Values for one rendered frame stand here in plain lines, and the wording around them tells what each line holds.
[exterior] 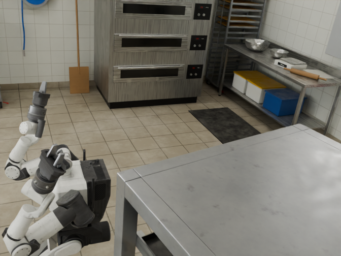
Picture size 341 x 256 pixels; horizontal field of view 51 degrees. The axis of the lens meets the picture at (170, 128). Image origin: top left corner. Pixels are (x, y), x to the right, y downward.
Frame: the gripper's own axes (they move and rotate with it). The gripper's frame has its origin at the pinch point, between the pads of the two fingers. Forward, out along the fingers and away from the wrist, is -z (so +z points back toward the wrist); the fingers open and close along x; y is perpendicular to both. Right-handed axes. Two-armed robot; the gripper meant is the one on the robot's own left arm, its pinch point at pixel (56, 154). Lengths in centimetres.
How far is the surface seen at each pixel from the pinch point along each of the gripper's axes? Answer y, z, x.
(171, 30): 342, 63, 192
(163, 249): -31, -45, -58
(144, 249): -35, -45, -56
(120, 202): -37, -51, -48
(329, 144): 2, -69, -65
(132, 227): -35, -47, -52
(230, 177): -25, -62, -58
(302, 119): 427, 67, -12
